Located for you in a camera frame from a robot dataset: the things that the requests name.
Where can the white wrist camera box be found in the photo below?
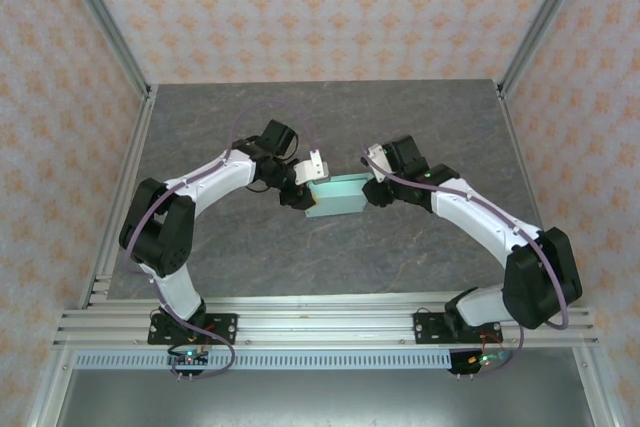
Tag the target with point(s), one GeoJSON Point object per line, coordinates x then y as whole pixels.
{"type": "Point", "coordinates": [376, 159]}
{"type": "Point", "coordinates": [311, 169]}

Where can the aluminium mounting rail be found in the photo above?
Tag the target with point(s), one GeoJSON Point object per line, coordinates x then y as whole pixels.
{"type": "Point", "coordinates": [325, 322]}

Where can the mint green paper box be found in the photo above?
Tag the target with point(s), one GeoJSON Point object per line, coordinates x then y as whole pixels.
{"type": "Point", "coordinates": [337, 197]}

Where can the aluminium table side rail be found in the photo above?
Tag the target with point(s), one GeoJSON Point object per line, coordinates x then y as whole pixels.
{"type": "Point", "coordinates": [131, 162]}
{"type": "Point", "coordinates": [520, 162]}

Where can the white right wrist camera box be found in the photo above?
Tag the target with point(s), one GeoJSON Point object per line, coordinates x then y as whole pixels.
{"type": "Point", "coordinates": [376, 159]}

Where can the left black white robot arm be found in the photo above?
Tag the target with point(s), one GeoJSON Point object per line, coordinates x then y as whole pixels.
{"type": "Point", "coordinates": [215, 182]}

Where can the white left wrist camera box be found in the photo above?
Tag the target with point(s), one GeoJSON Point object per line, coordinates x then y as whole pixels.
{"type": "Point", "coordinates": [311, 169]}

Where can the grey metal panel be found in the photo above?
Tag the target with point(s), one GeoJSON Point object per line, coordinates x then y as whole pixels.
{"type": "Point", "coordinates": [325, 399]}

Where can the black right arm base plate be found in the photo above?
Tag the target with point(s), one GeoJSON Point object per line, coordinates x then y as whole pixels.
{"type": "Point", "coordinates": [430, 329]}

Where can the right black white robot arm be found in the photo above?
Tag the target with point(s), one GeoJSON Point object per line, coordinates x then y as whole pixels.
{"type": "Point", "coordinates": [480, 219]}

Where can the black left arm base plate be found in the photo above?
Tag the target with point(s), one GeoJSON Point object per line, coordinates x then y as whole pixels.
{"type": "Point", "coordinates": [220, 329]}

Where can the aluminium frame post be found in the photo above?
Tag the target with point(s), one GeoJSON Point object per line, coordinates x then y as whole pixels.
{"type": "Point", "coordinates": [107, 22]}
{"type": "Point", "coordinates": [542, 22]}

